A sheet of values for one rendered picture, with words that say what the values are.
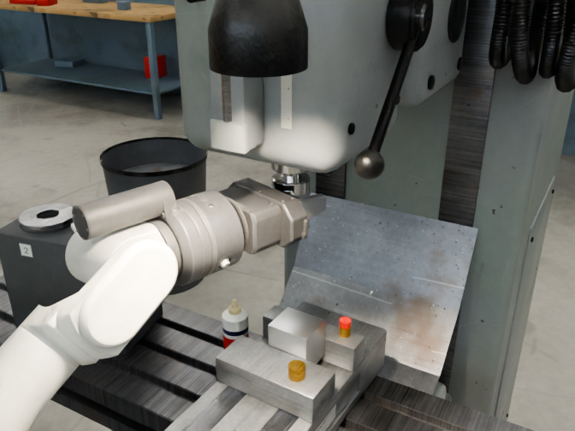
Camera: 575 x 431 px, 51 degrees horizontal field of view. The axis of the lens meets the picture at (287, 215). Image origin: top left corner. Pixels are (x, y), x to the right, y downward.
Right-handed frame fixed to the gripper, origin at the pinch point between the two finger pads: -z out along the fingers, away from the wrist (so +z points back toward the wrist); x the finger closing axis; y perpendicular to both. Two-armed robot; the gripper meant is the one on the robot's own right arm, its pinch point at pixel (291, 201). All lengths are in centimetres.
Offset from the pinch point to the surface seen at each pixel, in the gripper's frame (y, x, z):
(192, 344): 31.8, 20.7, 2.2
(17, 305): 27, 43, 21
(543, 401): 122, 11, -137
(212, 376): 31.8, 12.0, 4.7
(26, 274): 20.2, 40.3, 19.9
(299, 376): 19.9, -7.1, 5.0
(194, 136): -9.6, 4.1, 10.8
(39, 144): 122, 417, -123
